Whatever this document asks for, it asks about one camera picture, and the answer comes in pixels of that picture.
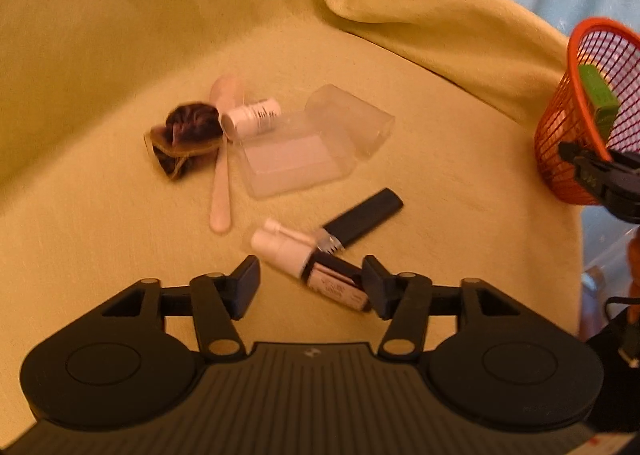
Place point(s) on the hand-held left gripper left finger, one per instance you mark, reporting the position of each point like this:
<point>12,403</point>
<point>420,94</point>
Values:
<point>246,285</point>

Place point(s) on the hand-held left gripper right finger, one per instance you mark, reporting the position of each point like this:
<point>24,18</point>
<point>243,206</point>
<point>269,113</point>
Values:
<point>377,287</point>

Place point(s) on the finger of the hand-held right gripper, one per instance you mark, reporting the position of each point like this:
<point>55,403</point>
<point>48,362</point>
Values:
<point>610,180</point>

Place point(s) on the orange mesh basket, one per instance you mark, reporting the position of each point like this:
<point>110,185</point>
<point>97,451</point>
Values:
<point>550,155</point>

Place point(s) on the green box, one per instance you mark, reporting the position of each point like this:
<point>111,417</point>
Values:
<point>597,95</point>

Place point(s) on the pink plastic spoon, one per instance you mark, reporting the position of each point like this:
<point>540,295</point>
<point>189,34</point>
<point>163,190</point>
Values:
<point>220,195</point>

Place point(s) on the thin white tube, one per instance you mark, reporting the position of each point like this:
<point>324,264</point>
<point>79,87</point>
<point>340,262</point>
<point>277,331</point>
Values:
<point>290,231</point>

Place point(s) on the black tube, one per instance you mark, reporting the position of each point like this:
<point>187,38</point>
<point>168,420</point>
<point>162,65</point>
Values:
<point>370,215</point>

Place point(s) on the clear plastic box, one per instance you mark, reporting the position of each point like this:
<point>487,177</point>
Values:
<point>295,160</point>

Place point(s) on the small white bottle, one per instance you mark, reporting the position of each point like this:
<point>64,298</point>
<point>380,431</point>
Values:
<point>250,119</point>

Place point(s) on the dark brown wrapper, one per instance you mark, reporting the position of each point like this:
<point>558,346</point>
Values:
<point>190,127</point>

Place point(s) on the clear plastic cup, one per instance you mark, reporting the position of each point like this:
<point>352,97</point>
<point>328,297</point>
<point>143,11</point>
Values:
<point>350,117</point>

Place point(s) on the yellow blanket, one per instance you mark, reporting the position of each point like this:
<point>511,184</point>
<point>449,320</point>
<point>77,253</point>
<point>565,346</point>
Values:
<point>125,35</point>

